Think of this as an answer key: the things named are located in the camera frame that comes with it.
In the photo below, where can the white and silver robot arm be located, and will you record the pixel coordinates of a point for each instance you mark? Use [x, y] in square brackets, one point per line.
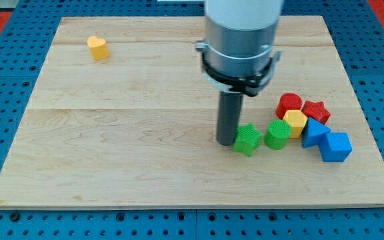
[237, 47]

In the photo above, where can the yellow heart block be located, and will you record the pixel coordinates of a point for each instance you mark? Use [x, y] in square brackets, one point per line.
[98, 48]

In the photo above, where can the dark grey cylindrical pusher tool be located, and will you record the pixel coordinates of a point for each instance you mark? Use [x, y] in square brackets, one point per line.
[229, 111]

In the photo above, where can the green star block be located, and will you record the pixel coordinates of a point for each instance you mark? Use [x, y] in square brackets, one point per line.
[247, 140]

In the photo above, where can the light wooden board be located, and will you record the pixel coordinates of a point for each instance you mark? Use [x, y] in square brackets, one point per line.
[137, 130]

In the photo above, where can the green cylinder block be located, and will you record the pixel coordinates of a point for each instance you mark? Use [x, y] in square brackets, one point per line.
[277, 135]

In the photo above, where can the red cylinder block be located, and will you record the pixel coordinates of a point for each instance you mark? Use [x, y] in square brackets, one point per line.
[288, 101]

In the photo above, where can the yellow hexagon block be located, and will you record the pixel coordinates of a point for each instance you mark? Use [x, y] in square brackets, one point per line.
[297, 121]

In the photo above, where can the blue triangle block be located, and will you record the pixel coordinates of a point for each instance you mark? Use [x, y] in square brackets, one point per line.
[313, 133]

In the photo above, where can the red star block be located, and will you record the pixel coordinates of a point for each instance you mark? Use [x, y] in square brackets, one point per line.
[316, 110]

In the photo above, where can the blue cube block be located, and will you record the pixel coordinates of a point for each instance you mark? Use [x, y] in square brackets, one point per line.
[335, 147]

